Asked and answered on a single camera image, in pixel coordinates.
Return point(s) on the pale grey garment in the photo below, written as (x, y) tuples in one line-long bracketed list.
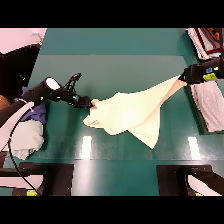
[(28, 138)]

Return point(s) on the black garment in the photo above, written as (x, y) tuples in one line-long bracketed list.
[(16, 71)]

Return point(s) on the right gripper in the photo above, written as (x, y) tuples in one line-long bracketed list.
[(192, 74)]

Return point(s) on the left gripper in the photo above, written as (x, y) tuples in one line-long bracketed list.
[(82, 101)]

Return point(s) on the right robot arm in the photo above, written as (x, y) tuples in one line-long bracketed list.
[(173, 180)]

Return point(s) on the heap of clothes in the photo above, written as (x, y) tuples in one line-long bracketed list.
[(206, 41)]

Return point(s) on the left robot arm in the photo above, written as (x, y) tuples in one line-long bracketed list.
[(40, 91)]

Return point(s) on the purple garment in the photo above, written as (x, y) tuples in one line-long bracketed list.
[(36, 115)]

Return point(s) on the cream shirt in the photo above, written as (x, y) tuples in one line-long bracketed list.
[(133, 111)]

